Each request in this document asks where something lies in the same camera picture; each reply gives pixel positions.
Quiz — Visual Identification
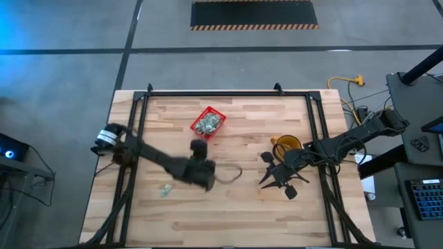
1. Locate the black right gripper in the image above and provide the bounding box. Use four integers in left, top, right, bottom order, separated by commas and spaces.
258, 148, 312, 201

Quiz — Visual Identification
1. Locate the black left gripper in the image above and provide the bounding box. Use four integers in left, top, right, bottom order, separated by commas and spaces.
183, 138, 217, 192

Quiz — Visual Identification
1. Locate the yellow enamel mug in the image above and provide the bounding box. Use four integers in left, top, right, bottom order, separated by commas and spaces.
270, 134, 304, 163

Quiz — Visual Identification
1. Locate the red plastic basket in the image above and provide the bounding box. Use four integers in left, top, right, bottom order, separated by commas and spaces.
190, 106, 228, 141

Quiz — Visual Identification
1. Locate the white paper sheet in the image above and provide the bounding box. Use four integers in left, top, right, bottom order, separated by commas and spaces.
354, 154, 377, 194

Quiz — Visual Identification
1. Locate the black diagonal bar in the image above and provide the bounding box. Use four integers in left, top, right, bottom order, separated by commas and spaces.
358, 145, 409, 180

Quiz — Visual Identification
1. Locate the dark grey desk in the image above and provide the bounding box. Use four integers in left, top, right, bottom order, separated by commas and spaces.
394, 162, 443, 249

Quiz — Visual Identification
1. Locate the small black controller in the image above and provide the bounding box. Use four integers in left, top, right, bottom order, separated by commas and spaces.
410, 136, 430, 153

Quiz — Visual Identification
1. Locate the black blue keyboard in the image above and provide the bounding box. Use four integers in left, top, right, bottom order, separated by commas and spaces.
410, 178, 443, 221

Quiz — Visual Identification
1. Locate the black hazard striped mat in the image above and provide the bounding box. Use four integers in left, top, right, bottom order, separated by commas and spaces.
190, 0, 319, 31

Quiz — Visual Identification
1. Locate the dark tablet screen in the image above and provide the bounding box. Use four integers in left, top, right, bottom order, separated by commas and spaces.
421, 116, 443, 134

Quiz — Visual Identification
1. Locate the black pole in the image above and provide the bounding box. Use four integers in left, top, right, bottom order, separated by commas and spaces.
400, 44, 443, 86

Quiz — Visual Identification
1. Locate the black computer blue light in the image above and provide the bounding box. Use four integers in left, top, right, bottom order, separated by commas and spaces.
0, 133, 30, 162

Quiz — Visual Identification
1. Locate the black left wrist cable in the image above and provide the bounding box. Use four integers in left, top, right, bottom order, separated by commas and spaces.
213, 161, 243, 184

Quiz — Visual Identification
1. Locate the black aluminium table frame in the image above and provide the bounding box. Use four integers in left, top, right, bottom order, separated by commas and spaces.
82, 82, 377, 248

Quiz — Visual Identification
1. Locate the yellow extension cord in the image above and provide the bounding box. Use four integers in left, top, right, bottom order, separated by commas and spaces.
327, 75, 366, 127

